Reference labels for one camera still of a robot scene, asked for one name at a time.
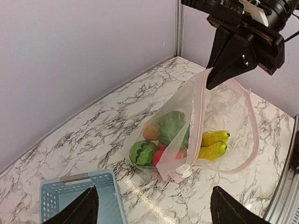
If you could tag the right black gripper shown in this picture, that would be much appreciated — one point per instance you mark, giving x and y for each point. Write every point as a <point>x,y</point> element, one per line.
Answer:
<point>241,43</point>

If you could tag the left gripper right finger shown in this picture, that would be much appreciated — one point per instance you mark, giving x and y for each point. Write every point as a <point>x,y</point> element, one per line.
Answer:
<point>226,210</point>

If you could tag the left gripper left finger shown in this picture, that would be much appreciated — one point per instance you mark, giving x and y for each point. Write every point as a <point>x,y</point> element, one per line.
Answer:
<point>83,210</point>

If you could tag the grey perforated plastic basket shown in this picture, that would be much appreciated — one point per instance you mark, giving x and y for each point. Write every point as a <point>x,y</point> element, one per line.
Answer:
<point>57,194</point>

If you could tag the yellow banana bunch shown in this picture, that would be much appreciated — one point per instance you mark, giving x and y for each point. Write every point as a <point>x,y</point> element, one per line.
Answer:
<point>214,145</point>

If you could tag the green watermelon ball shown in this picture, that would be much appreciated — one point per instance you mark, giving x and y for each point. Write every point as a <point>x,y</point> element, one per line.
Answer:
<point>142,152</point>

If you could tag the clear zip top bag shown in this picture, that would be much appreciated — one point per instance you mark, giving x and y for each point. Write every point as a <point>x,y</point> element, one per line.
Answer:
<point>227,107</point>

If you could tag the green bell pepper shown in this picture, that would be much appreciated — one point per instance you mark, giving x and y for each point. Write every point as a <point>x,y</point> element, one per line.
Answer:
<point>170,124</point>

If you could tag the orange toy fruit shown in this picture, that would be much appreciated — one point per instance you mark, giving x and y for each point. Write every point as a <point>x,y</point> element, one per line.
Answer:
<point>151,132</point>

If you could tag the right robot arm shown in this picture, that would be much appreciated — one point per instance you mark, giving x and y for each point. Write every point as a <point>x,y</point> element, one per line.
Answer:
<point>247,35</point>

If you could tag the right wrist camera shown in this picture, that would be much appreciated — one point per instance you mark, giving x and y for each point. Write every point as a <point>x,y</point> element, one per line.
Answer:
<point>256,12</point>

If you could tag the right aluminium frame post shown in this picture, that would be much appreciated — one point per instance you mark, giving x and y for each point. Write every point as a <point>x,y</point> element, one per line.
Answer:
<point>179,28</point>

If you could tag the front aluminium frame rail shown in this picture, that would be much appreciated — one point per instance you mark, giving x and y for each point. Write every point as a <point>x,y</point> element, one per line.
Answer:
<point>284,206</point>

